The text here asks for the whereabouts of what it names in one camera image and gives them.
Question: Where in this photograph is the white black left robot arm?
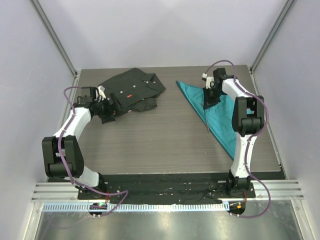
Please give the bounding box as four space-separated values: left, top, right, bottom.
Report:
41 86 122 200

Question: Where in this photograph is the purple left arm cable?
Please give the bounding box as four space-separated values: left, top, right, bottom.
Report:
63 86 130 218

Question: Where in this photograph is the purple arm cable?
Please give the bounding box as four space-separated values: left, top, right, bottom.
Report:
63 86 130 218
203 59 272 219

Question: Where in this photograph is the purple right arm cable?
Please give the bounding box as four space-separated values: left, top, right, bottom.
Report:
203 59 272 219

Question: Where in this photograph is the teal satin napkin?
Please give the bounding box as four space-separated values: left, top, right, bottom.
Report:
175 79 241 161

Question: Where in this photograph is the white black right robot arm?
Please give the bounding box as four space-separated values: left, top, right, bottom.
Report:
202 68 265 198

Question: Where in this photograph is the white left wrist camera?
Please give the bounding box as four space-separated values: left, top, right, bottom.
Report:
97 85 107 101

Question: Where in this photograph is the aluminium frame post left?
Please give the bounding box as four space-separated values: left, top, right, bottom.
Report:
29 0 78 78

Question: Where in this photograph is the aluminium frame rail right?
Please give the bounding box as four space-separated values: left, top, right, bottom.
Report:
249 0 297 74

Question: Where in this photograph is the silver metal fork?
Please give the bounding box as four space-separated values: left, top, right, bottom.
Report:
204 108 211 133

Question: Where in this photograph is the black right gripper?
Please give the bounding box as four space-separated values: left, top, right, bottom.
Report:
202 86 224 110

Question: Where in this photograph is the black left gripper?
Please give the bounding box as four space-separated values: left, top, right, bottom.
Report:
95 93 127 125

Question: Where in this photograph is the white slotted cable duct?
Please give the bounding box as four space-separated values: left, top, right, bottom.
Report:
42 201 230 213

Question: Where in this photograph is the dark pinstriped shirt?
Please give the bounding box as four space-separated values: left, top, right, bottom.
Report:
98 68 166 117

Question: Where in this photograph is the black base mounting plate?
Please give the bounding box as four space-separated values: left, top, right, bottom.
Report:
77 172 256 205

